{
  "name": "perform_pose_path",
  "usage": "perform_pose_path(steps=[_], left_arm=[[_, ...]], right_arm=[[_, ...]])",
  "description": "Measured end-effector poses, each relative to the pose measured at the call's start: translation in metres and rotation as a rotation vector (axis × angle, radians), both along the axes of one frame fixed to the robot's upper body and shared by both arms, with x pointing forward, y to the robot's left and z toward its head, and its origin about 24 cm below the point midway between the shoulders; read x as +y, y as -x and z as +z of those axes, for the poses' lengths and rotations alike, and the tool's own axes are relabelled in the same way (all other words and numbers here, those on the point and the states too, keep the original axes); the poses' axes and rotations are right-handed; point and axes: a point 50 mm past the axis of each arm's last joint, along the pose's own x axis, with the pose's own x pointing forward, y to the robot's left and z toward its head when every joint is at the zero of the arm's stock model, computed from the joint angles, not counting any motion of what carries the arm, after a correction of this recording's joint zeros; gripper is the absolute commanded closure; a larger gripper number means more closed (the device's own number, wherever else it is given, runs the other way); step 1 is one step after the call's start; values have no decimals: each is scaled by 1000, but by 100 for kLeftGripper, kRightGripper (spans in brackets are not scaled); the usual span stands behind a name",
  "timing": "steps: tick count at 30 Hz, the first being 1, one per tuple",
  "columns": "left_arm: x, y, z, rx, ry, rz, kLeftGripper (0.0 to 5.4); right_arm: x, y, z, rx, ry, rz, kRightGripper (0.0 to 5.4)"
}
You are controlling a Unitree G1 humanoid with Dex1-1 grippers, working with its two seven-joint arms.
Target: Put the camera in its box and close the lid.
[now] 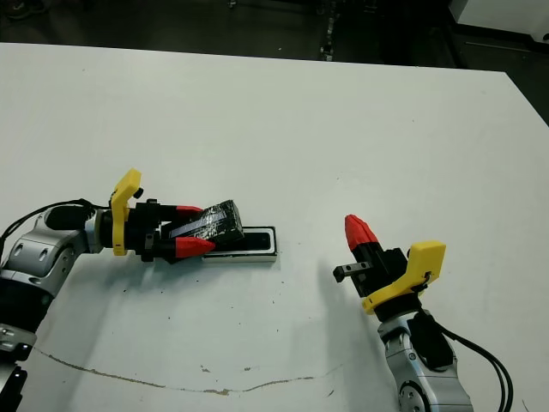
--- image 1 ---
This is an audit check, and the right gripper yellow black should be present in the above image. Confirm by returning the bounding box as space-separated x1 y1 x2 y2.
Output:
333 214 446 321

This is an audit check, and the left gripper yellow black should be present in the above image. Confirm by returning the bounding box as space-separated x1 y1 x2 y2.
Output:
106 168 215 264

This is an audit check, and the black camera box lid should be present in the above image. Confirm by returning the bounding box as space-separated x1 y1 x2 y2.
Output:
169 198 245 241

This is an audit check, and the black phone-like camera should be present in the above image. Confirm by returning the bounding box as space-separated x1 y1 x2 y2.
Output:
242 231 272 252

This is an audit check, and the dark metal pole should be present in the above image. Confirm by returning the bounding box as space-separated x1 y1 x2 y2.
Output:
321 8 338 61

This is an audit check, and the grey shoe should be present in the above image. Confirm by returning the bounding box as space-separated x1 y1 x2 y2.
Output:
6 0 42 19

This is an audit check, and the white camera box base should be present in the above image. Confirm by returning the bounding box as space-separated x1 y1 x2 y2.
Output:
201 226 278 264

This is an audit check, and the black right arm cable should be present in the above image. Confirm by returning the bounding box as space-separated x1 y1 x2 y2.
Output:
441 328 514 412

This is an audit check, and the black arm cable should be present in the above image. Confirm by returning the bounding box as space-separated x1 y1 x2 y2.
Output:
0 197 94 254
441 328 514 412

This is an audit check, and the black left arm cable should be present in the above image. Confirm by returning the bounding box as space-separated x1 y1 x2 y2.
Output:
0 197 94 254

